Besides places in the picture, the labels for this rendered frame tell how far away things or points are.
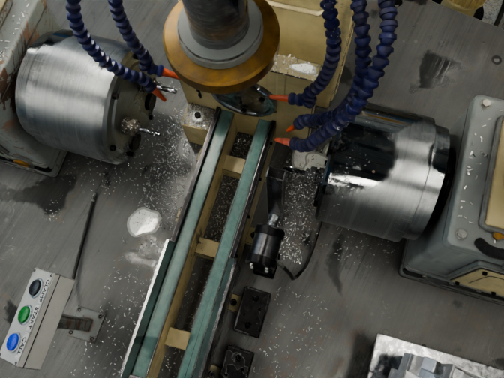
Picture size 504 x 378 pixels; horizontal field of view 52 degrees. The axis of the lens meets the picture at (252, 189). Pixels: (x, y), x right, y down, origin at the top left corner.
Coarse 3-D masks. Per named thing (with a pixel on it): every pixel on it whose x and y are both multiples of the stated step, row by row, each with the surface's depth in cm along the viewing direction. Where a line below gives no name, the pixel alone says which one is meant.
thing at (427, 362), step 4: (424, 356) 88; (424, 360) 88; (428, 360) 87; (432, 360) 87; (436, 360) 86; (424, 364) 87; (428, 364) 87; (432, 364) 86; (436, 364) 86; (440, 364) 87; (424, 368) 87; (428, 368) 87; (432, 368) 86; (436, 368) 86; (432, 372) 86; (436, 372) 87
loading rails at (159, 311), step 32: (224, 128) 119; (256, 128) 119; (224, 160) 125; (256, 160) 117; (192, 192) 115; (256, 192) 118; (192, 224) 113; (160, 256) 110; (192, 256) 118; (224, 256) 111; (160, 288) 110; (224, 288) 107; (160, 320) 107; (224, 320) 116; (128, 352) 104; (160, 352) 112; (192, 352) 105
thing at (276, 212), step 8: (272, 168) 81; (280, 168) 83; (272, 176) 81; (280, 176) 80; (272, 184) 83; (280, 184) 82; (272, 192) 87; (280, 192) 86; (272, 200) 92; (280, 200) 91; (272, 208) 98; (280, 208) 96; (272, 216) 102; (280, 216) 102
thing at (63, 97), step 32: (64, 32) 103; (32, 64) 98; (64, 64) 98; (96, 64) 98; (128, 64) 100; (32, 96) 98; (64, 96) 97; (96, 96) 96; (128, 96) 103; (32, 128) 103; (64, 128) 100; (96, 128) 98; (128, 128) 103
